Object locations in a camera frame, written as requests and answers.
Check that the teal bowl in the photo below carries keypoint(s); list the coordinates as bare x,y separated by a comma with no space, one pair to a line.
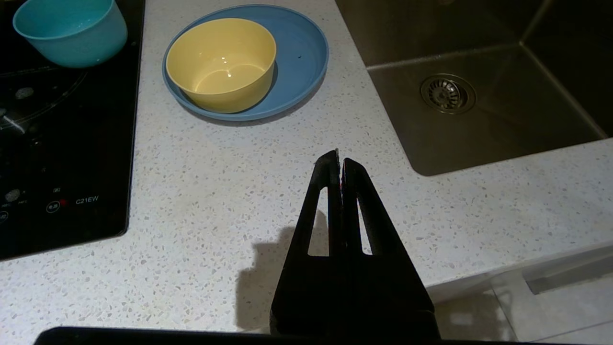
72,43

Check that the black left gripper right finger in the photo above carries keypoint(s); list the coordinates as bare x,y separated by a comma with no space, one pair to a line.
392,287

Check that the stainless steel sink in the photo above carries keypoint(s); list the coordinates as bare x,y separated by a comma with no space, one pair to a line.
503,124

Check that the blue plate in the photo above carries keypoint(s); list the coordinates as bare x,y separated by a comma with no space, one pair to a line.
301,57

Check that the black induction cooktop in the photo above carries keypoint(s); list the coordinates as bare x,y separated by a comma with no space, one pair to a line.
62,158

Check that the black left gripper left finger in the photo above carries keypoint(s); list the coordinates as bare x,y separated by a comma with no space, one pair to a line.
297,287

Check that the metal sink drain strainer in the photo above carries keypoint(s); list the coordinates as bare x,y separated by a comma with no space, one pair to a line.
448,93

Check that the yellow bowl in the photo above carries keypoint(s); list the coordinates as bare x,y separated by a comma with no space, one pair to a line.
220,62

